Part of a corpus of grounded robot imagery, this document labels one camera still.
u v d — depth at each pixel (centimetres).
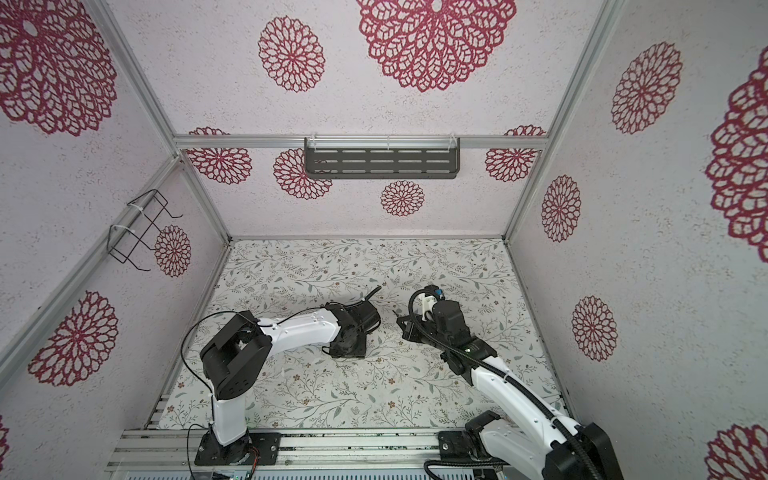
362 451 75
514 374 51
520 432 57
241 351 54
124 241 73
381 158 96
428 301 73
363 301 76
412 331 70
